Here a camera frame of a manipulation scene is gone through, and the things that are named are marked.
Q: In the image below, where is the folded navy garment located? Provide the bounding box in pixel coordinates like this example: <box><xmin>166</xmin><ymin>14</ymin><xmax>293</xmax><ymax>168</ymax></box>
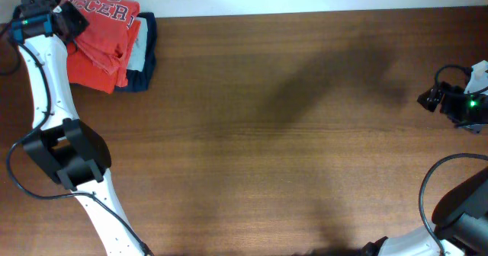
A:
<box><xmin>114</xmin><ymin>12</ymin><xmax>158</xmax><ymax>93</ymax></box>

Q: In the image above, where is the orange t-shirt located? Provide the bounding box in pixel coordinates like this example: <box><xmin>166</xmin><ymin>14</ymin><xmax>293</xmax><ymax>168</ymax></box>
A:
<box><xmin>68</xmin><ymin>0</ymin><xmax>140</xmax><ymax>75</ymax></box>

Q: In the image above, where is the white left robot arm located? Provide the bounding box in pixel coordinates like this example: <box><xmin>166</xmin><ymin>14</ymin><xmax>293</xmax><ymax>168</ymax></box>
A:
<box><xmin>2</xmin><ymin>0</ymin><xmax>152</xmax><ymax>255</ymax></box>

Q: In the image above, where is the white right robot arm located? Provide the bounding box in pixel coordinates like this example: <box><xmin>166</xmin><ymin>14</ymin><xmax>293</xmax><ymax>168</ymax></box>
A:
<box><xmin>358</xmin><ymin>82</ymin><xmax>487</xmax><ymax>255</ymax></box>

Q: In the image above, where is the folded grey garment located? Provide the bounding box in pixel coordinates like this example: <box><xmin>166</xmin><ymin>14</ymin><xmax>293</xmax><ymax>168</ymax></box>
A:
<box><xmin>127</xmin><ymin>17</ymin><xmax>149</xmax><ymax>72</ymax></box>

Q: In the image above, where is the folded orange shirt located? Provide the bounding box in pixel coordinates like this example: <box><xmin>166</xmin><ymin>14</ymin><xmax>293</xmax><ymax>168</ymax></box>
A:
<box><xmin>67</xmin><ymin>20</ymin><xmax>140</xmax><ymax>94</ymax></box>

